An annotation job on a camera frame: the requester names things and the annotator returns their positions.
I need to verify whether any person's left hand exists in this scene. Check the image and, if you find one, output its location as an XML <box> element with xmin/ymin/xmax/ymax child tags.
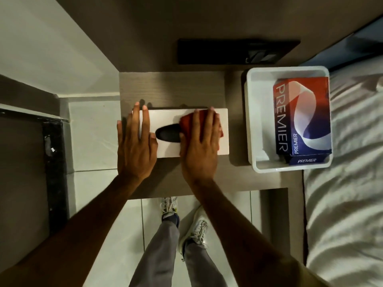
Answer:
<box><xmin>117</xmin><ymin>101</ymin><xmax>158</xmax><ymax>182</ymax></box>

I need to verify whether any person's right hand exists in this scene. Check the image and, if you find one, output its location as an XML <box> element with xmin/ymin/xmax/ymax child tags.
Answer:
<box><xmin>179</xmin><ymin>107</ymin><xmax>224</xmax><ymax>186</ymax></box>

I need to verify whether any red cloth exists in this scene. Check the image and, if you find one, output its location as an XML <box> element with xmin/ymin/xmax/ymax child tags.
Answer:
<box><xmin>179</xmin><ymin>109</ymin><xmax>224</xmax><ymax>138</ymax></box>

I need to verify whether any white tissue box cover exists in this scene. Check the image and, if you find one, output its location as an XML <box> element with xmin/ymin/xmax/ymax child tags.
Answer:
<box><xmin>132</xmin><ymin>108</ymin><xmax>230</xmax><ymax>159</ymax></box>

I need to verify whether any person's left forearm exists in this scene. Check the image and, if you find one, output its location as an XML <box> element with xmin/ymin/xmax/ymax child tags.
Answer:
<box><xmin>0</xmin><ymin>175</ymin><xmax>144</xmax><ymax>287</ymax></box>

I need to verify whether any person's right forearm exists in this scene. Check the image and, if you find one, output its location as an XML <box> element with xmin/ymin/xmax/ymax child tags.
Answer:
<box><xmin>191</xmin><ymin>178</ymin><xmax>327</xmax><ymax>287</ymax></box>

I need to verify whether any white plastic bin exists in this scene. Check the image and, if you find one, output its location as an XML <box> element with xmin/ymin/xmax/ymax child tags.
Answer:
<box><xmin>244</xmin><ymin>66</ymin><xmax>334</xmax><ymax>173</ymax></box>

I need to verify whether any white left shoe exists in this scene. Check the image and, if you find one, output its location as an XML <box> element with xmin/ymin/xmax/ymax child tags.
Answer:
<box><xmin>159</xmin><ymin>196</ymin><xmax>180</xmax><ymax>221</ymax></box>

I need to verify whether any white shoe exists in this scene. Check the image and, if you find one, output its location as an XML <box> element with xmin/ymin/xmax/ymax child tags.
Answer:
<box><xmin>178</xmin><ymin>205</ymin><xmax>209</xmax><ymax>262</ymax></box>
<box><xmin>159</xmin><ymin>196</ymin><xmax>180</xmax><ymax>221</ymax></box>

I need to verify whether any white right shoe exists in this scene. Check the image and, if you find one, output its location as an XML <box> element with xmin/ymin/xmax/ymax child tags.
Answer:
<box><xmin>178</xmin><ymin>205</ymin><xmax>209</xmax><ymax>262</ymax></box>

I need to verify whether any red and blue tissue box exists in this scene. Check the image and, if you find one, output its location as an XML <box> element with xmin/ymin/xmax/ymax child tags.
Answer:
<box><xmin>272</xmin><ymin>77</ymin><xmax>332</xmax><ymax>156</ymax></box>

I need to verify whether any person's left leg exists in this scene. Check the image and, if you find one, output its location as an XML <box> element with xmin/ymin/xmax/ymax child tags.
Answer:
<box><xmin>129</xmin><ymin>219</ymin><xmax>181</xmax><ymax>287</ymax></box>

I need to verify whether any person's leg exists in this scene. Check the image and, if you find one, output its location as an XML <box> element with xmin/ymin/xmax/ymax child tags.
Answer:
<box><xmin>129</xmin><ymin>219</ymin><xmax>181</xmax><ymax>287</ymax></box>
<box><xmin>182</xmin><ymin>238</ymin><xmax>228</xmax><ymax>287</ymax></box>

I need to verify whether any wooden bedside table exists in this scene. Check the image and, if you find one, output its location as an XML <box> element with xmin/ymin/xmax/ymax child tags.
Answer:
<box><xmin>119</xmin><ymin>69</ymin><xmax>306</xmax><ymax>265</ymax></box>

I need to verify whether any person's right leg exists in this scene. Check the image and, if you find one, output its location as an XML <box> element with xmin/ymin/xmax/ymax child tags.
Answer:
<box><xmin>182</xmin><ymin>238</ymin><xmax>228</xmax><ymax>287</ymax></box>

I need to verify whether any white bed sheet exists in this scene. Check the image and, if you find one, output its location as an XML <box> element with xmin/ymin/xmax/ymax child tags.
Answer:
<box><xmin>302</xmin><ymin>65</ymin><xmax>383</xmax><ymax>287</ymax></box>

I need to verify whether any blue headboard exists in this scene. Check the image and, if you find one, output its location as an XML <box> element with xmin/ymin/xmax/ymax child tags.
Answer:
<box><xmin>299</xmin><ymin>15</ymin><xmax>383</xmax><ymax>72</ymax></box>

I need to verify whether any black wall panel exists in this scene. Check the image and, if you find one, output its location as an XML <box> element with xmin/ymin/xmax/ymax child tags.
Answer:
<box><xmin>177</xmin><ymin>38</ymin><xmax>301</xmax><ymax>66</ymax></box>

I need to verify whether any black door frame strip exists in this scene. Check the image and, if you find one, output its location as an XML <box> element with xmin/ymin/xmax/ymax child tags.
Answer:
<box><xmin>41</xmin><ymin>119</ymin><xmax>70</xmax><ymax>236</ymax></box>

